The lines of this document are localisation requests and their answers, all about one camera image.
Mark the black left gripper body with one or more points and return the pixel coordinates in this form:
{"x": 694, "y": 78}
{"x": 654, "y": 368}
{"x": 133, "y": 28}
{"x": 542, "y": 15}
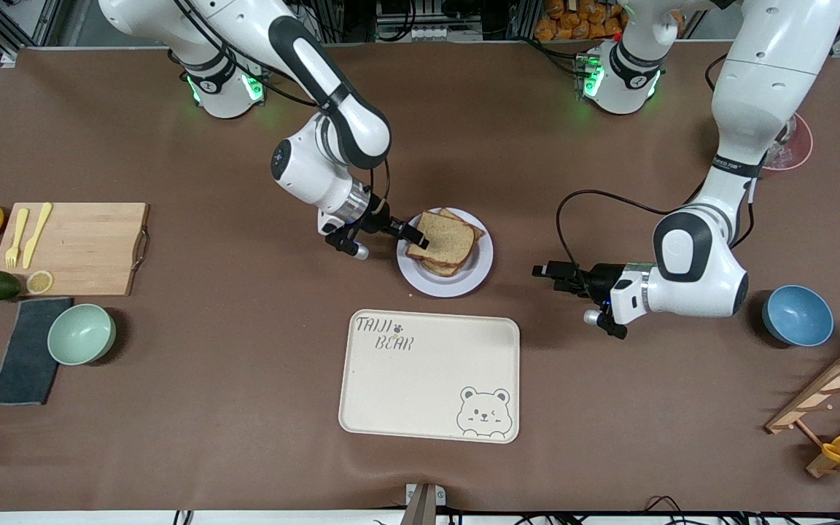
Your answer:
{"x": 601, "y": 279}

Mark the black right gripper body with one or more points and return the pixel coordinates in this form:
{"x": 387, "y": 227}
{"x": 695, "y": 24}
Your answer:
{"x": 378, "y": 216}

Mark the brown bread slice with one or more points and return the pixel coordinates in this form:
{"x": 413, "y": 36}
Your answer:
{"x": 449, "y": 240}
{"x": 443, "y": 269}

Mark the pale lilac round plate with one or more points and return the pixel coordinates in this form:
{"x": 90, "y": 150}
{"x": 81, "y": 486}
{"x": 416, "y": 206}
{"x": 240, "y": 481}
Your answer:
{"x": 456, "y": 288}

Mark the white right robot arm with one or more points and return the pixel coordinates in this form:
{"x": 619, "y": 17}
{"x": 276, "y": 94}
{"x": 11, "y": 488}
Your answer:
{"x": 303, "y": 58}

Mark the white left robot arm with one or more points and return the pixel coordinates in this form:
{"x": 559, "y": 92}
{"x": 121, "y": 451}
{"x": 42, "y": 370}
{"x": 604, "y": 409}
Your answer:
{"x": 770, "y": 65}

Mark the cream bear print tray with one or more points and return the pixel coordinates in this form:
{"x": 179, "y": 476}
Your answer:
{"x": 420, "y": 386}

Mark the white socket strip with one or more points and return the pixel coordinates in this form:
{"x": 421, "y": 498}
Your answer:
{"x": 427, "y": 33}

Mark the blue bowl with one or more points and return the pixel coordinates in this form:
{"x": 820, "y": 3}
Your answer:
{"x": 798, "y": 315}

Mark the clear ice cubes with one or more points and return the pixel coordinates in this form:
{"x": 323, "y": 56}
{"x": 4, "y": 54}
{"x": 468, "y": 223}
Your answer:
{"x": 777, "y": 157}

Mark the pink bowl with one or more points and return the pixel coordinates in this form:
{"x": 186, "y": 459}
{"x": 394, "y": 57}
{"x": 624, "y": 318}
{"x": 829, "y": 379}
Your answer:
{"x": 803, "y": 142}

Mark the pile of orange bread rolls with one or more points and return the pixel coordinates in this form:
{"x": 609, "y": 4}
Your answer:
{"x": 573, "y": 22}

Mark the wooden rack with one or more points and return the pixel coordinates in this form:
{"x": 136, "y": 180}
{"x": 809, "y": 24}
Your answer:
{"x": 828, "y": 386}

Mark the wooden cutting board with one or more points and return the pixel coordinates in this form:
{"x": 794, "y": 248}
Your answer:
{"x": 77, "y": 248}

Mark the mint green bowl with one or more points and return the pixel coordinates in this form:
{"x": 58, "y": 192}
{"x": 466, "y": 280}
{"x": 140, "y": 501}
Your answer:
{"x": 81, "y": 334}

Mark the yellow plastic knife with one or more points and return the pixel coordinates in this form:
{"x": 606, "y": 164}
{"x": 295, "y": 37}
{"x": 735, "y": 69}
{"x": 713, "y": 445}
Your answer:
{"x": 37, "y": 233}

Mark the lemon slice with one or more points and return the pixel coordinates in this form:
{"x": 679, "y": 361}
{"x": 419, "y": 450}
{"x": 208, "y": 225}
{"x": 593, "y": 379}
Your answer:
{"x": 39, "y": 282}

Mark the yellow plastic fork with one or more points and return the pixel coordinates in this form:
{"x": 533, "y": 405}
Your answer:
{"x": 17, "y": 237}

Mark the dark grey cloth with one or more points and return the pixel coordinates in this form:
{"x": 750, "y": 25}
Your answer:
{"x": 26, "y": 357}

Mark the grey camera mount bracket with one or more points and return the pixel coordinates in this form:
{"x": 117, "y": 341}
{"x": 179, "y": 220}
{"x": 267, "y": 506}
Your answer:
{"x": 424, "y": 507}

